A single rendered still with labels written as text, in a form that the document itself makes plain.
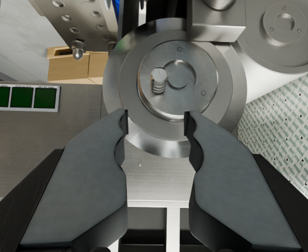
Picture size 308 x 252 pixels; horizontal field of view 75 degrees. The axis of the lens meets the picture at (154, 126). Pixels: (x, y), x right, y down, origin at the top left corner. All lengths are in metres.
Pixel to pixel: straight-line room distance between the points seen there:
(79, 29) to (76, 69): 2.20
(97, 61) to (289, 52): 2.46
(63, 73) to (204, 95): 2.70
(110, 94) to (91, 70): 2.41
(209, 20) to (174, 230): 0.48
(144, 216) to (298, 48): 0.53
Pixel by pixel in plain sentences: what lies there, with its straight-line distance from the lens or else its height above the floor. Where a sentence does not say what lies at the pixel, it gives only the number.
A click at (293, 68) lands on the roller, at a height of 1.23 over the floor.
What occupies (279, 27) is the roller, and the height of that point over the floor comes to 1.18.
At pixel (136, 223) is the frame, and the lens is 0.64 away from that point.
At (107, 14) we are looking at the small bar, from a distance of 0.47.
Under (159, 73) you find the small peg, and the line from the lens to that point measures 0.16.
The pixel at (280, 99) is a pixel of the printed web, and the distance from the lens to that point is 0.37.
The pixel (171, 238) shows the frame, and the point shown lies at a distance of 0.58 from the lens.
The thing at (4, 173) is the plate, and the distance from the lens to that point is 0.64.
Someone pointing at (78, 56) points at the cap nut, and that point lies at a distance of 0.60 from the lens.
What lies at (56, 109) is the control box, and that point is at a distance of 0.59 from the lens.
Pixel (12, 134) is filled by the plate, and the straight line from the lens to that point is 0.64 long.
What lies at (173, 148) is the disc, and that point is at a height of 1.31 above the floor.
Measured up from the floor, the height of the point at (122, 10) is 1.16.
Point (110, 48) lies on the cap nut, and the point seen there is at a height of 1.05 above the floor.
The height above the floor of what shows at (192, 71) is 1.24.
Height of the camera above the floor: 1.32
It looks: 8 degrees down
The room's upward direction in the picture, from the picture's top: 178 degrees counter-clockwise
